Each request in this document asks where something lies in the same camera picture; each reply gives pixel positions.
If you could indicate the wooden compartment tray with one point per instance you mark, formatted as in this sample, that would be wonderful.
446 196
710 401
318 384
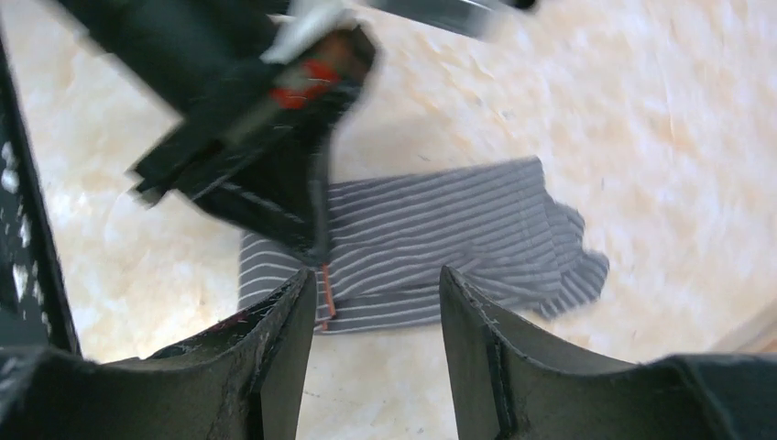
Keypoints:
758 335

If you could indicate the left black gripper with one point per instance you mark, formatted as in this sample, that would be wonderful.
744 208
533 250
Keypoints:
259 86

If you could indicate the grey striped underwear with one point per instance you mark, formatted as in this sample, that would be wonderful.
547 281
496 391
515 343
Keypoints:
495 224

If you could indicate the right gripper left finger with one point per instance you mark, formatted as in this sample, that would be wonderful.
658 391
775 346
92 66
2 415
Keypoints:
241 378

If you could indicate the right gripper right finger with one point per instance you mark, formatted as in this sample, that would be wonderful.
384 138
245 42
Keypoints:
510 379

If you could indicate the black metal base rail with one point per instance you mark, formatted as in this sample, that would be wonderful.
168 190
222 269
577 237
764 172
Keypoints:
34 305

